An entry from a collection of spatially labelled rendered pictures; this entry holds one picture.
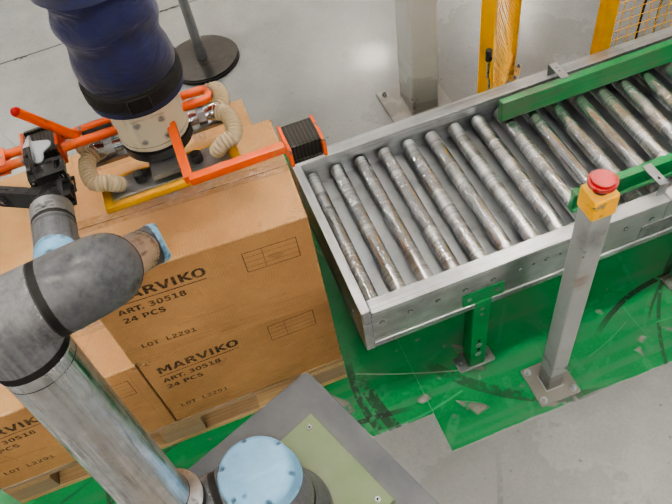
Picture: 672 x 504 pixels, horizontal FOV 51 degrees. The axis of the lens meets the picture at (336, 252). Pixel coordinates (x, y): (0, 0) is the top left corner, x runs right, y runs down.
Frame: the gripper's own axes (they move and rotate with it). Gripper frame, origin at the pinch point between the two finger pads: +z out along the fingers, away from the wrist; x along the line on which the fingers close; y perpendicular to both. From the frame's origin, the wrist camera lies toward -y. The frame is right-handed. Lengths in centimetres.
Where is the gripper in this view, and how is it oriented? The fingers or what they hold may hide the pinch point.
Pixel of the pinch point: (33, 151)
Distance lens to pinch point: 178.6
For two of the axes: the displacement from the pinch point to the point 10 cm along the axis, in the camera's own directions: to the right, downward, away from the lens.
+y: 9.3, -3.5, 1.2
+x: -1.2, -6.0, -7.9
